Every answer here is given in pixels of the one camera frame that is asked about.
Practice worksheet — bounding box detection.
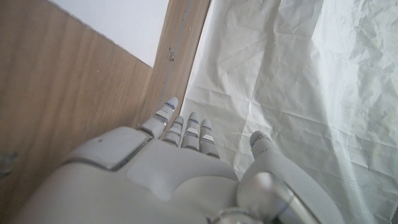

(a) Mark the white crumpled backdrop sheet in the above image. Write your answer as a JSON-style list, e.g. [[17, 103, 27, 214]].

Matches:
[[180, 0, 398, 224]]

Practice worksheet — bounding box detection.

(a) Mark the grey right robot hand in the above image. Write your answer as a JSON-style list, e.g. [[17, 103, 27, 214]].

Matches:
[[12, 96, 346, 224]]

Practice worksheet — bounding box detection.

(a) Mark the small canvas paper sheet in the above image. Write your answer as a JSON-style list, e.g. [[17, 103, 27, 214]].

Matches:
[[48, 0, 170, 68]]

